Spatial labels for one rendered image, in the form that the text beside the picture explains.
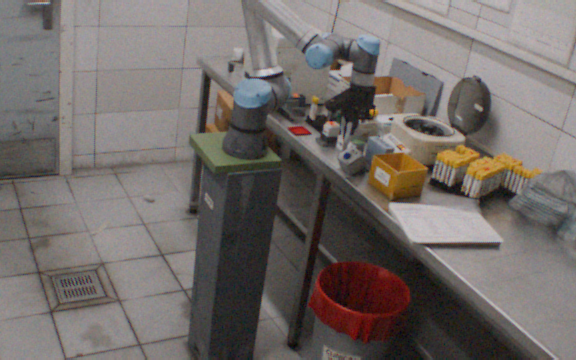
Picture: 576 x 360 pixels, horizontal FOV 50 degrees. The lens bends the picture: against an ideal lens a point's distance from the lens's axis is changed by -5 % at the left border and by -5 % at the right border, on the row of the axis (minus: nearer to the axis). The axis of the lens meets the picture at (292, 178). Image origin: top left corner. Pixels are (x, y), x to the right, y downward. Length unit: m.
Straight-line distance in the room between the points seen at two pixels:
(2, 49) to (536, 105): 2.61
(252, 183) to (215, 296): 0.45
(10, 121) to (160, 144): 0.94
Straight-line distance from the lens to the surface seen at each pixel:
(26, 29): 3.59
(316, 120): 2.54
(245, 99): 2.04
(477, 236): 1.97
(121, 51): 3.79
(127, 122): 3.95
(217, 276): 2.26
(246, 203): 2.15
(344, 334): 2.35
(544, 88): 2.39
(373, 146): 2.25
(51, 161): 3.88
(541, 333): 1.67
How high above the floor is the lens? 1.77
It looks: 26 degrees down
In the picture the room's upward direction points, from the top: 9 degrees clockwise
